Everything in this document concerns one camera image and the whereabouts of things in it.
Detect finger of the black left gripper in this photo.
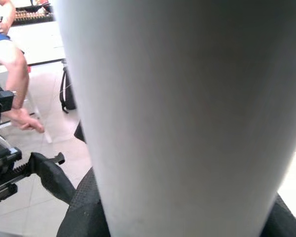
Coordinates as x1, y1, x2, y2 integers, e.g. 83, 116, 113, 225
31, 152, 76, 205

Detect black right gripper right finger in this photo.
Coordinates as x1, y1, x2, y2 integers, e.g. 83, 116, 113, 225
261, 192, 296, 237

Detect seated person torso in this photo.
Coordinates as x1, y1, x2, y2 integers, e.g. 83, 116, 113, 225
0, 0, 25, 65

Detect dark cluttered shelf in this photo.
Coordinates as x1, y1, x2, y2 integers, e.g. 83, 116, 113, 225
12, 0, 56, 25

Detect white plastic table leg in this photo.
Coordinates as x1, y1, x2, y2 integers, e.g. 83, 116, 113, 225
53, 0, 296, 237

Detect black backpack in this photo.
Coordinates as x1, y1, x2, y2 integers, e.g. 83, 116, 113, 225
59, 65, 77, 113

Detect person bare hand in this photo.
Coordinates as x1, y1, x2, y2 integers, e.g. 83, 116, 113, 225
10, 108, 45, 133

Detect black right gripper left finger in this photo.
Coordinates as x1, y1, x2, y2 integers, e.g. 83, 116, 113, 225
56, 167, 111, 237

